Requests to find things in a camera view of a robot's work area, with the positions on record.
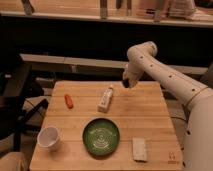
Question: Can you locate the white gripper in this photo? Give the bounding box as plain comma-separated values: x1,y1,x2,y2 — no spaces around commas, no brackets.
122,68,140,88

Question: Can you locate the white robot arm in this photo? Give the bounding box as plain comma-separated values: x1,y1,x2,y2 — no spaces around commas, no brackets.
122,41,213,171

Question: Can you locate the white ceramic cup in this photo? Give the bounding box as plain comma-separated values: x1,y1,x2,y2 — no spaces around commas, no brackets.
37,127,60,150

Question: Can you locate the green bowl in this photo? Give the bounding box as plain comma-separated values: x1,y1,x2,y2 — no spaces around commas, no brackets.
82,118,120,156

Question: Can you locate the white sponge block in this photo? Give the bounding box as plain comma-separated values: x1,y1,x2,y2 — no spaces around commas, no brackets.
132,138,147,162

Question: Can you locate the black chair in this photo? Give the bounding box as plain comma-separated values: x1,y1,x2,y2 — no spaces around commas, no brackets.
0,64,48,151

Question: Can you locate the wooden shelf rail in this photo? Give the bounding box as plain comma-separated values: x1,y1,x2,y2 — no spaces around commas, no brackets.
21,54,208,75

